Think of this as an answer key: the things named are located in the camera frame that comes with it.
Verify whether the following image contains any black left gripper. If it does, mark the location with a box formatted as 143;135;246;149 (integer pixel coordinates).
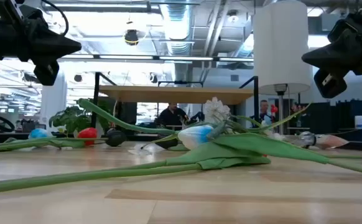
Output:
0;6;82;86

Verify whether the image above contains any red artificial tulip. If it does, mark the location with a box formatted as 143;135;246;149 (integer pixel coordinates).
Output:
0;126;98;153

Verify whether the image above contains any bunch of mixed flowers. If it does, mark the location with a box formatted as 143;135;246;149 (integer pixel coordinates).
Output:
0;154;272;196

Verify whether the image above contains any wooden shelf with black legs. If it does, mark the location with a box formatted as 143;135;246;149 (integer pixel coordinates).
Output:
90;72;260;139

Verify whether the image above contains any white building column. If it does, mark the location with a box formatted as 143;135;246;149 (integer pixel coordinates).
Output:
40;70;67;131

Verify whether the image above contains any dark partition panel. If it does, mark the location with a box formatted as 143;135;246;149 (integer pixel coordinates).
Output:
305;99;362;142

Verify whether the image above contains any pink flower bouquet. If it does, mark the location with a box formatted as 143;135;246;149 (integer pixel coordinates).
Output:
289;104;308;121

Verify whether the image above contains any white shade table lamp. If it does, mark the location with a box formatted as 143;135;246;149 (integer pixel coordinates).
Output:
252;0;313;138

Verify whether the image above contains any green leafy potted plant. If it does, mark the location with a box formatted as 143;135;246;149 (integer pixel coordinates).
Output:
49;98;113;139

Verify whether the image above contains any clear plastic wrapped packet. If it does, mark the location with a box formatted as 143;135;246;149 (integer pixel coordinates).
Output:
288;131;350;150

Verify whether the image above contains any person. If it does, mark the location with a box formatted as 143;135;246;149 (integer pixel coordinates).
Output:
258;99;274;125
157;103;190;130

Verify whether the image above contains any long linear ceiling light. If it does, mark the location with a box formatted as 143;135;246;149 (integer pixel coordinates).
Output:
58;54;255;63

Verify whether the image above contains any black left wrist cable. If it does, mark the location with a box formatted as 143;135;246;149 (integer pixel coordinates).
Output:
40;0;70;37

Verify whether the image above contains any silver ventilation duct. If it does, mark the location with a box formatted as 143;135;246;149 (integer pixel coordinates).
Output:
159;0;197;82

